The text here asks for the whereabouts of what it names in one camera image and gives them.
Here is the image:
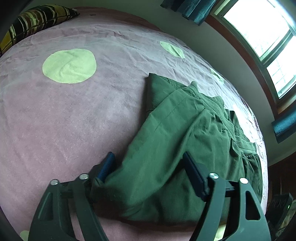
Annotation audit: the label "dark green jacket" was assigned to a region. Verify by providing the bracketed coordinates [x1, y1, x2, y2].
[91, 74, 263, 225]

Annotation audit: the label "dark items beside bed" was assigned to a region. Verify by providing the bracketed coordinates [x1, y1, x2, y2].
[265, 161, 295, 240]

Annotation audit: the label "pink dotted bed sheet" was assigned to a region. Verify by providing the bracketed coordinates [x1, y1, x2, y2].
[1, 7, 268, 240]

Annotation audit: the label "yellow black striped pillow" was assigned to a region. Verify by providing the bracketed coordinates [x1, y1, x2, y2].
[1, 4, 79, 55]

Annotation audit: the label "blue window curtain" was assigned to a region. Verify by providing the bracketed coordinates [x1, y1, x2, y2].
[161, 0, 216, 26]

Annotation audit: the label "window with frame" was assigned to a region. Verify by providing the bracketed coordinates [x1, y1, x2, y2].
[207, 1, 295, 115]

